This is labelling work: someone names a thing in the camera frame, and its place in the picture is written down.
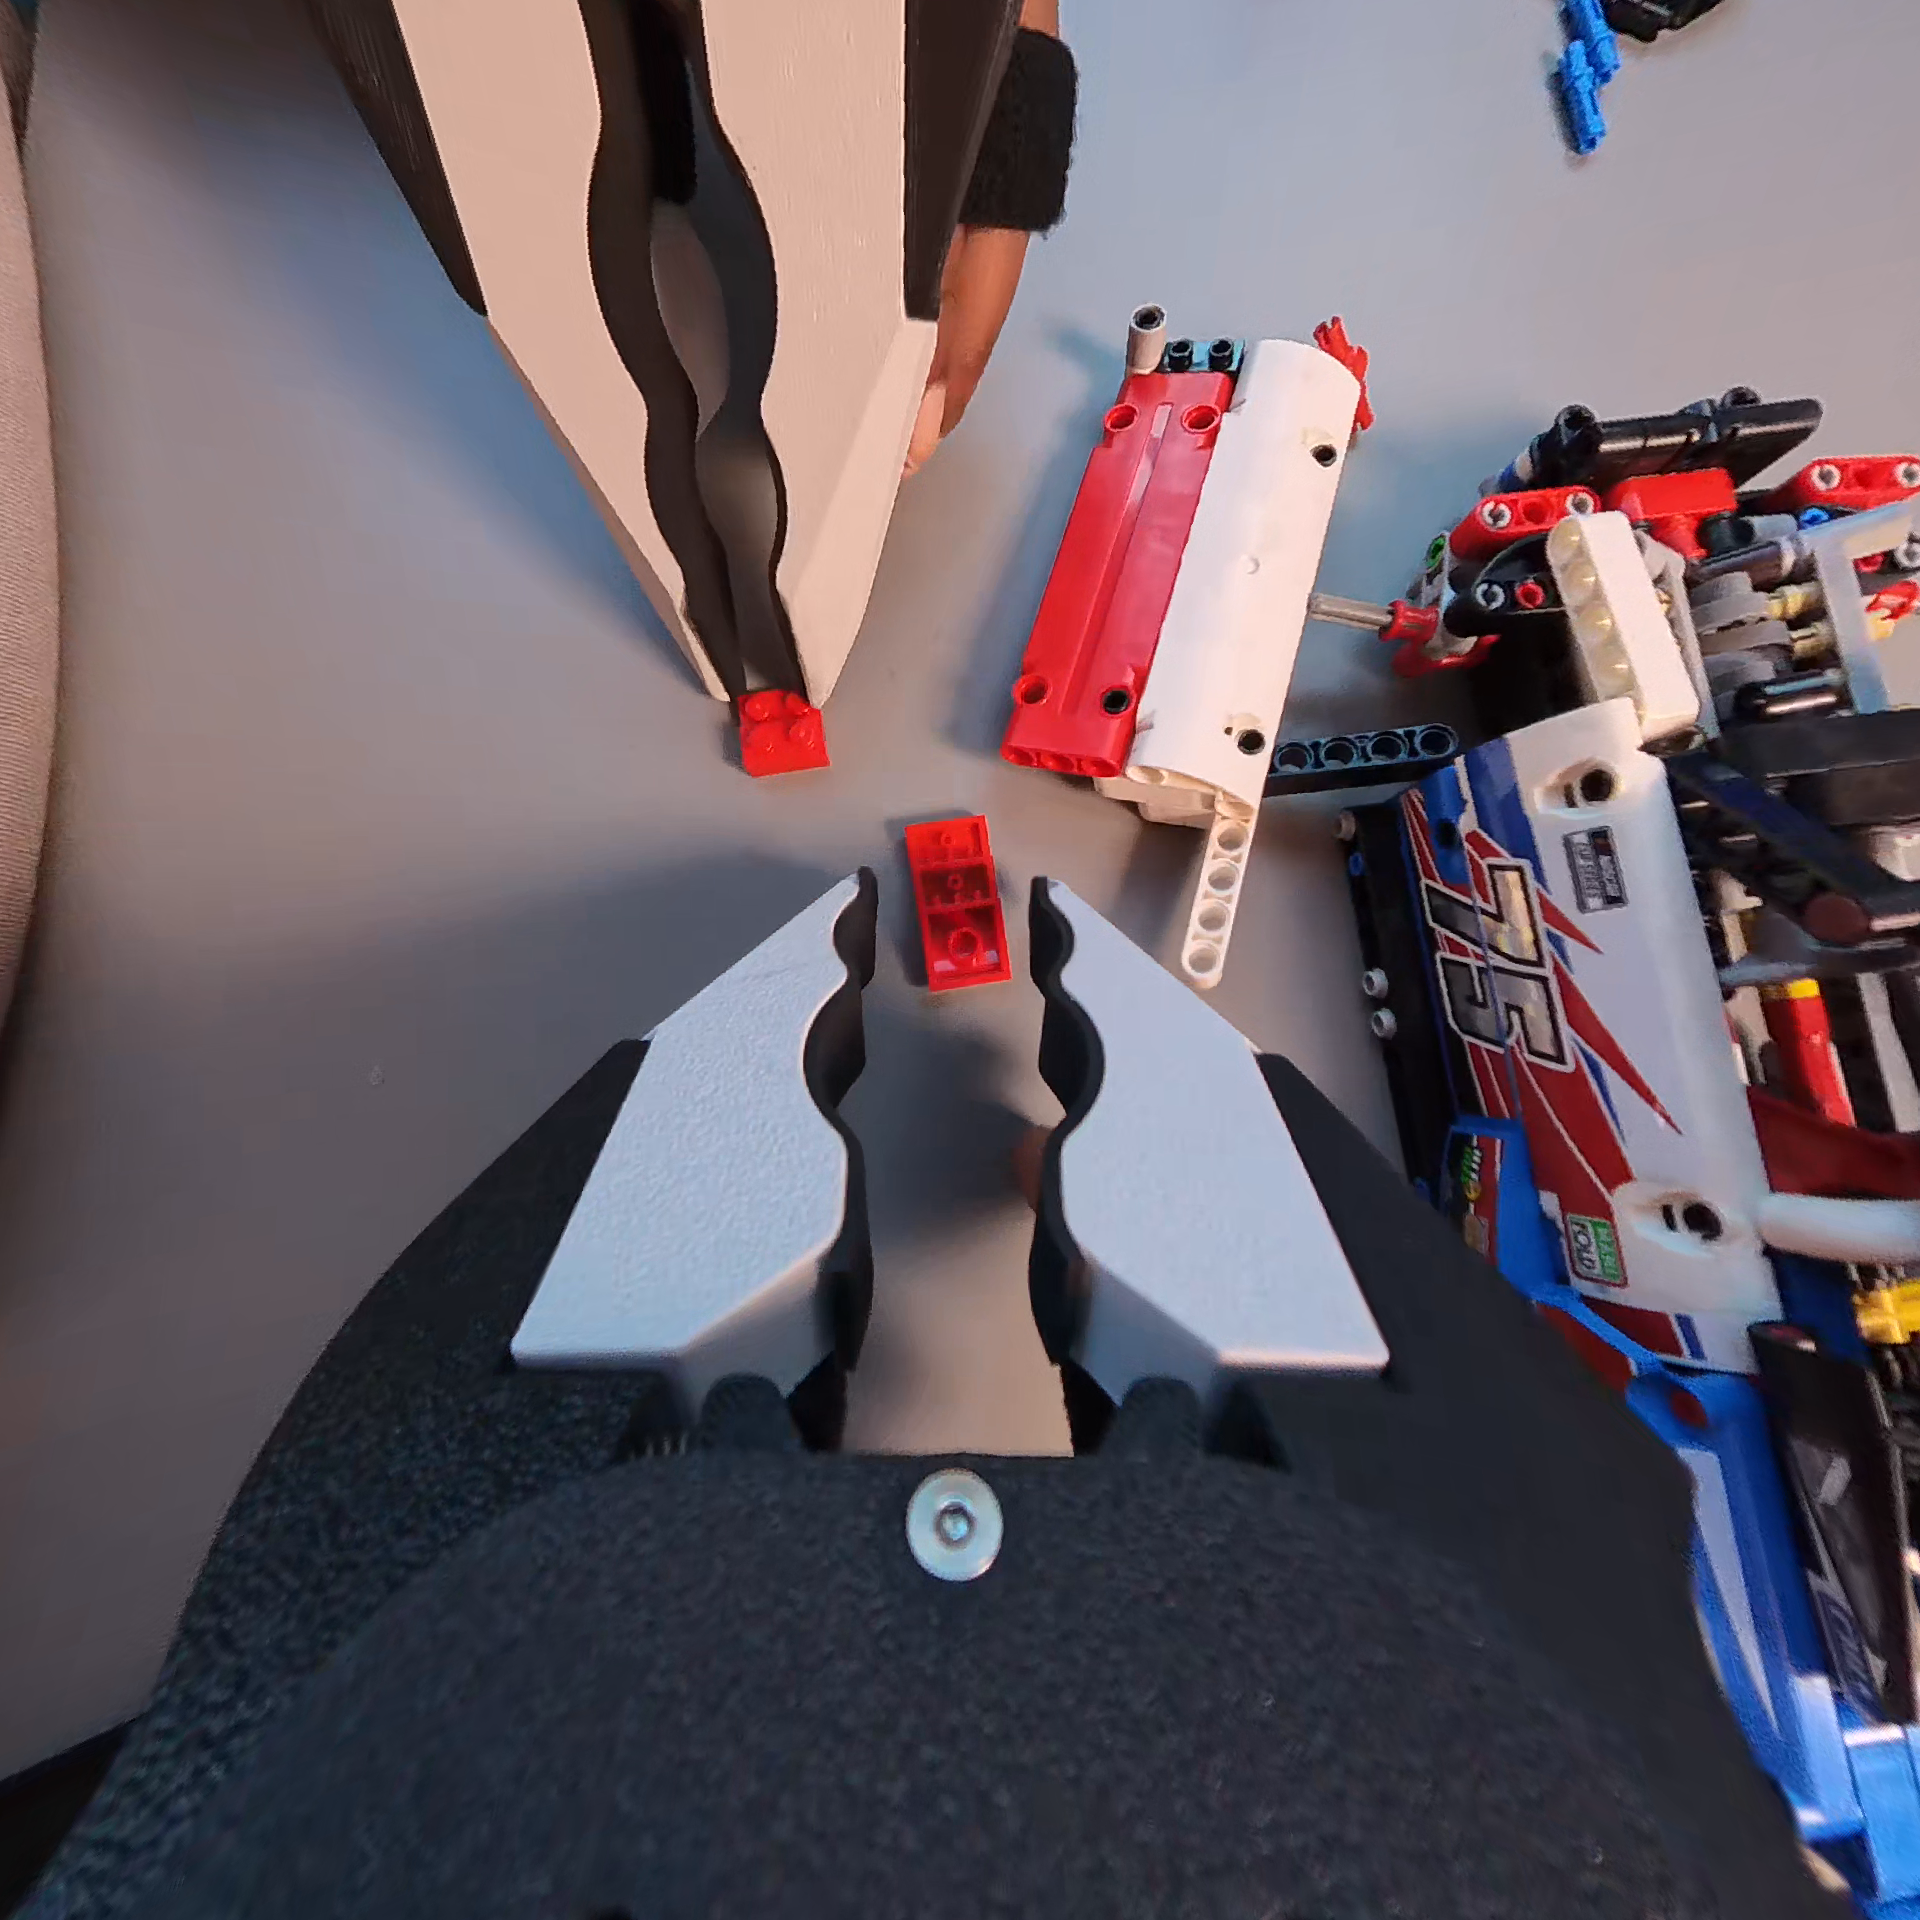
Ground person's left hand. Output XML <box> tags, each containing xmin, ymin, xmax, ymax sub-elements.
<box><xmin>902</xmin><ymin>222</ymin><xmax>1041</xmax><ymax>482</ymax></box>

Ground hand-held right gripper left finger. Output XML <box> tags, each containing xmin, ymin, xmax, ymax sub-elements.
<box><xmin>511</xmin><ymin>866</ymin><xmax>880</xmax><ymax>1416</ymax></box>

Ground red square lego plate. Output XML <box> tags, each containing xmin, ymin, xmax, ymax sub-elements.
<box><xmin>737</xmin><ymin>688</ymin><xmax>832</xmax><ymax>779</ymax></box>

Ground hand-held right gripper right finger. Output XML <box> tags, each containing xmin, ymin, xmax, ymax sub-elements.
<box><xmin>1027</xmin><ymin>878</ymin><xmax>1393</xmax><ymax>1414</ymax></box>

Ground blue and black lego pieces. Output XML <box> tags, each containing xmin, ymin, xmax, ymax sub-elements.
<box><xmin>1545</xmin><ymin>0</ymin><xmax>1728</xmax><ymax>161</ymax></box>

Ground red white lego panel assembly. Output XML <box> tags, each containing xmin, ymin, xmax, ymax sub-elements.
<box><xmin>1000</xmin><ymin>304</ymin><xmax>1376</xmax><ymax>992</ymax></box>

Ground red lego slope brick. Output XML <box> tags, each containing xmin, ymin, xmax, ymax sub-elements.
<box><xmin>904</xmin><ymin>815</ymin><xmax>1017</xmax><ymax>992</ymax></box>

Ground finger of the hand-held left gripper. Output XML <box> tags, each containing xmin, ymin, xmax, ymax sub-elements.
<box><xmin>697</xmin><ymin>0</ymin><xmax>938</xmax><ymax>705</ymax></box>
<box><xmin>393</xmin><ymin>0</ymin><xmax>751</xmax><ymax>699</ymax></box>

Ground lego race car model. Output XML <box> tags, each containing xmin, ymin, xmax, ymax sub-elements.
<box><xmin>1305</xmin><ymin>387</ymin><xmax>1920</xmax><ymax>1920</ymax></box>

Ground black lego beam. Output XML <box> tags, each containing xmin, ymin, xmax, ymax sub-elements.
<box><xmin>1267</xmin><ymin>724</ymin><xmax>1460</xmax><ymax>798</ymax></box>

